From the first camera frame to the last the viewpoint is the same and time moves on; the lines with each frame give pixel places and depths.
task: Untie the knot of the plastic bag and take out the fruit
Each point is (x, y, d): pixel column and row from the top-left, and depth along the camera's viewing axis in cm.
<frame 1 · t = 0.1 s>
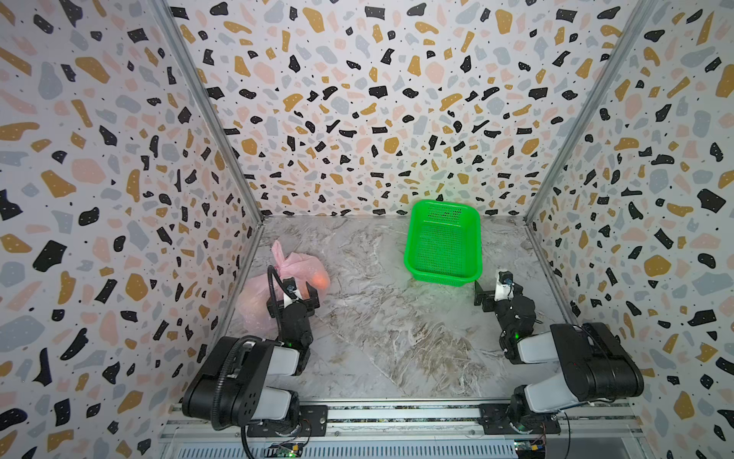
left hand: (293, 288, 87), fingers open
right hand: (495, 280, 90), fingers open
pink plastic bag: (253, 308, 88), point 8 cm above the table
green plastic basket: (443, 243, 116), on the table
orange tangerine: (321, 280, 98), point 6 cm above the table

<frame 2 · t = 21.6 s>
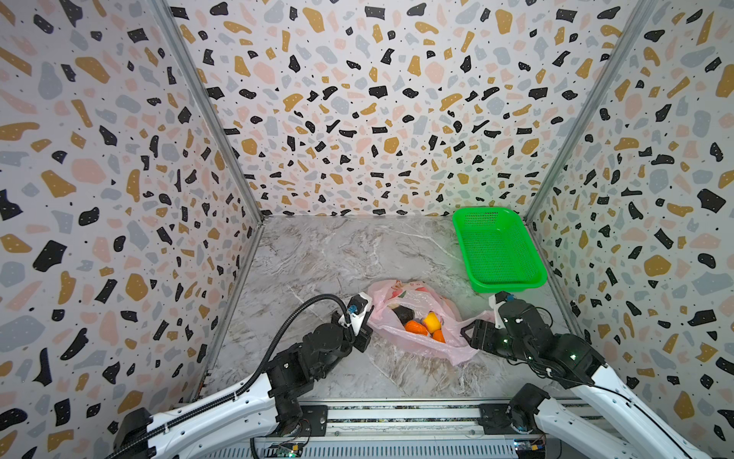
left hand: (374, 307, 71), fingers closed
right hand: (469, 334, 73), fingers open
pink plastic bag: (420, 299, 83), point 15 cm above the table
green plastic basket: (499, 251, 115), on the table
orange tangerine: (416, 327, 86), point 7 cm above the table
orange tangerine 2: (438, 336, 83), point 9 cm above the table
yellow red mango: (432, 322, 88), point 6 cm above the table
dark avocado: (403, 314, 89), point 7 cm above the table

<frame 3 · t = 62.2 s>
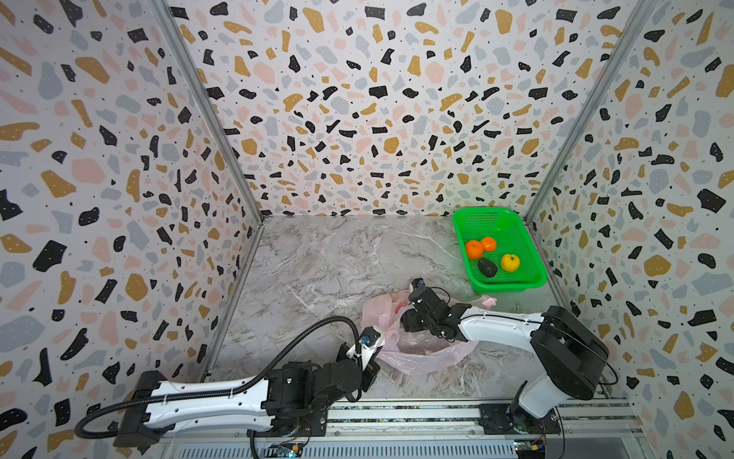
left hand: (385, 350, 70), fingers closed
right hand: (409, 315, 90), fingers open
pink plastic bag: (411, 351, 88), on the table
orange tangerine: (474, 250, 107), point 6 cm above the table
orange tangerine 2: (488, 244, 111), point 5 cm above the table
yellow red mango: (509, 262, 104), point 6 cm above the table
dark avocado: (486, 268, 102), point 5 cm above the table
the other named things where they were.

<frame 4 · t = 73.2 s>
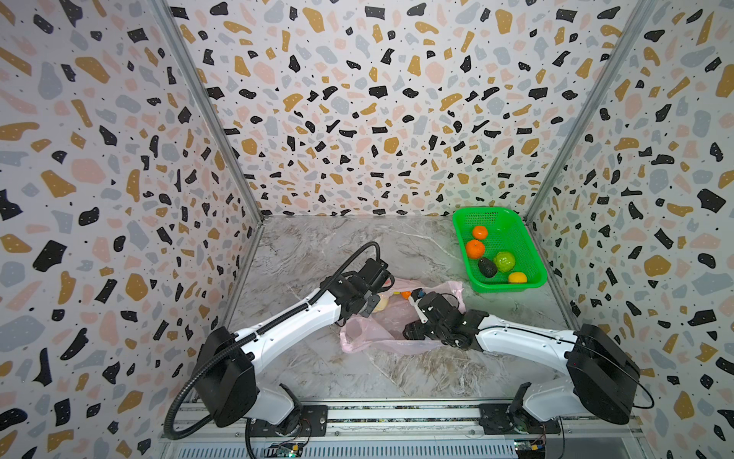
left hand: (365, 294, 82), fingers closed
right hand: (413, 329, 85), fingers open
pink plastic bag: (382, 332, 79), point 12 cm above the table
orange tangerine 2: (480, 232, 115), point 4 cm above the table
yellow red mango: (517, 277, 99), point 6 cm above the table
green lime: (505, 261, 102), point 7 cm above the table
the other named things where they were.

